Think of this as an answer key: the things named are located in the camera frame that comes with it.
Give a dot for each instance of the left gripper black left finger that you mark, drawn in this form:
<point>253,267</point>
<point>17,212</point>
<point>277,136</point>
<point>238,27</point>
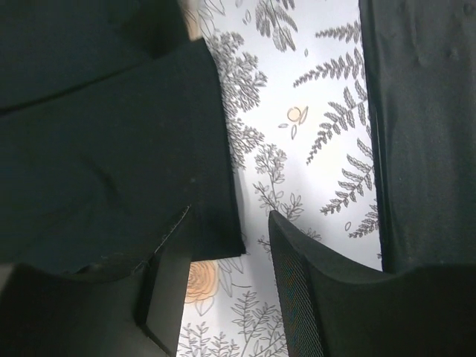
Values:
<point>131,308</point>

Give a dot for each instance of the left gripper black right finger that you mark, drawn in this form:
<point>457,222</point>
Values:
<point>334,306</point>

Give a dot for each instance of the black t-shirt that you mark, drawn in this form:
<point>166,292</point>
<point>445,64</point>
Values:
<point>113,118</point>

